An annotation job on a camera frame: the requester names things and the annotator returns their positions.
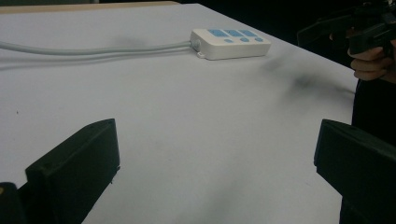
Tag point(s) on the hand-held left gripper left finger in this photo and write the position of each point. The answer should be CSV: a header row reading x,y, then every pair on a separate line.
x,y
74,168

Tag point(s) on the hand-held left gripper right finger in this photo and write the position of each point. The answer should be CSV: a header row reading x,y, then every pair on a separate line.
x,y
358,165

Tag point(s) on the white power strip blue sockets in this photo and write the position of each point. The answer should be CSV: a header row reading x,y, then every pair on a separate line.
x,y
232,43

